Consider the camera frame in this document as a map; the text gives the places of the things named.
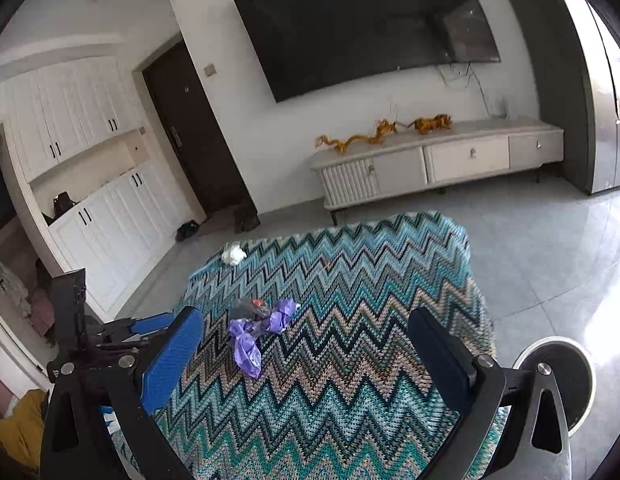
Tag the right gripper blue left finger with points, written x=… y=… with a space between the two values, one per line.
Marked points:
x=163 y=361

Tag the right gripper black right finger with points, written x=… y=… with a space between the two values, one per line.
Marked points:
x=447 y=360

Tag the purple wrapper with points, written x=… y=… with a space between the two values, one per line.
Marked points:
x=245 y=334

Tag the dark snack packet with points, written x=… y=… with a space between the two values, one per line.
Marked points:
x=249 y=309

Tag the white tissue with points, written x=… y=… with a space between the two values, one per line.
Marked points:
x=233 y=255

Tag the grey round trash bin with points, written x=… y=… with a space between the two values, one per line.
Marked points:
x=574 y=373

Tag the zigzag knitted table cloth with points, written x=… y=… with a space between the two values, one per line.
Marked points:
x=342 y=393

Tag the dark shoes by door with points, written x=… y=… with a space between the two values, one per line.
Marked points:
x=246 y=218

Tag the dark brown entrance door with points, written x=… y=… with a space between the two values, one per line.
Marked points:
x=196 y=137

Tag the white low tv cabinet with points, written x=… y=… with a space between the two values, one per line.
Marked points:
x=409 y=163

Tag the golden tiger figurine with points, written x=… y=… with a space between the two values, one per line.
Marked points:
x=425 y=125

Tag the white hallway cabinets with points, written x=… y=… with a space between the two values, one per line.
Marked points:
x=91 y=184

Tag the golden dragon figurine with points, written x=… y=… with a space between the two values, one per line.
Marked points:
x=383 y=128

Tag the silver double door refrigerator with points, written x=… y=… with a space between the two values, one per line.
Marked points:
x=576 y=66

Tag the wall light switch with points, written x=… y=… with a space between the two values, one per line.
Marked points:
x=209 y=70

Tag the large black wall television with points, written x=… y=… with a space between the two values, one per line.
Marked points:
x=307 y=45

